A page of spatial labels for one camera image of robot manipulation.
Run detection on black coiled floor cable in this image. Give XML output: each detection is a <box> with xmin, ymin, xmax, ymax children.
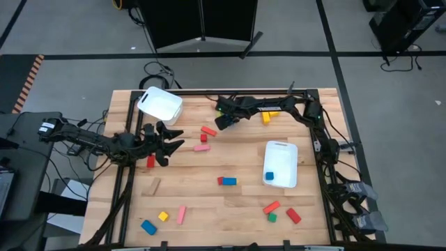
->
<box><xmin>138</xmin><ymin>61</ymin><xmax>182</xmax><ymax>90</ymax></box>

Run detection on grey table clamp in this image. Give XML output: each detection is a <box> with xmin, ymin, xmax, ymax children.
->
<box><xmin>351</xmin><ymin>210</ymin><xmax>389</xmax><ymax>234</ymax></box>
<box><xmin>343</xmin><ymin>180</ymin><xmax>379</xmax><ymax>202</ymax></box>

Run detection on natural wood long block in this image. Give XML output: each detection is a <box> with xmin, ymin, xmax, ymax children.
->
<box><xmin>141</xmin><ymin>176</ymin><xmax>162</xmax><ymax>197</ymax></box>

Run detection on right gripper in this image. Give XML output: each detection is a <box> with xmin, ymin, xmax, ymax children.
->
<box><xmin>214</xmin><ymin>96</ymin><xmax>249</xmax><ymax>132</ymax></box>

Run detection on black partition panel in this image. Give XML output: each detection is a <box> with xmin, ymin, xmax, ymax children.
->
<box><xmin>137</xmin><ymin>0</ymin><xmax>259</xmax><ymax>51</ymax></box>

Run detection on black equipment cart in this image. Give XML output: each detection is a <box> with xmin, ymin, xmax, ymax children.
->
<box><xmin>0</xmin><ymin>111</ymin><xmax>88</xmax><ymax>224</ymax></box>

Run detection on black partition foot bar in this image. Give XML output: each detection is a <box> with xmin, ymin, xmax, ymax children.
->
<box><xmin>238</xmin><ymin>31</ymin><xmax>264</xmax><ymax>60</ymax></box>

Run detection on white plastic bin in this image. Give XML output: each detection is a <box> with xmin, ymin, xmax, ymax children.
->
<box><xmin>261</xmin><ymin>140</ymin><xmax>300</xmax><ymax>190</ymax></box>
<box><xmin>137</xmin><ymin>86</ymin><xmax>184</xmax><ymax>127</ymax></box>

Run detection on orange long wooden block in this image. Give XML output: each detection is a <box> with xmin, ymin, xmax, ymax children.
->
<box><xmin>262</xmin><ymin>200</ymin><xmax>282</xmax><ymax>215</ymax></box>

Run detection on white flat board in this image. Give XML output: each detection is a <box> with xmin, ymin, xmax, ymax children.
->
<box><xmin>46</xmin><ymin>177</ymin><xmax>91</xmax><ymax>235</ymax></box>

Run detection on black computer tower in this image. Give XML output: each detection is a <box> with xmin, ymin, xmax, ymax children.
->
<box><xmin>368</xmin><ymin>0</ymin><xmax>446</xmax><ymax>55</ymax></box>

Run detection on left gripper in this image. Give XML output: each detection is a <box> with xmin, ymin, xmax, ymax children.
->
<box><xmin>137</xmin><ymin>121</ymin><xmax>186</xmax><ymax>168</ymax></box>

